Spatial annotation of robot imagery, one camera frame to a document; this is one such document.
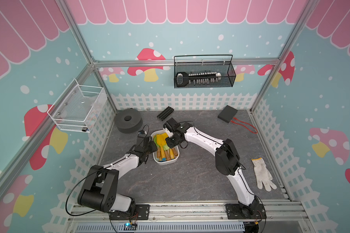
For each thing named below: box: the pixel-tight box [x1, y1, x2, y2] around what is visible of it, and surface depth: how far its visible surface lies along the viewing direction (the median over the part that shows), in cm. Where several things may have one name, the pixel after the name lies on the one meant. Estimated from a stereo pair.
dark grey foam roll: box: [114, 108, 143, 134], surface depth 110 cm
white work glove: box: [251, 157, 278, 192], surface depth 87 cm
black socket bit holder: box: [175, 71, 222, 87], surface depth 91 cm
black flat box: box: [217, 104, 239, 124], surface depth 122 cm
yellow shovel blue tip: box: [156, 132, 169, 161], surface depth 96 cm
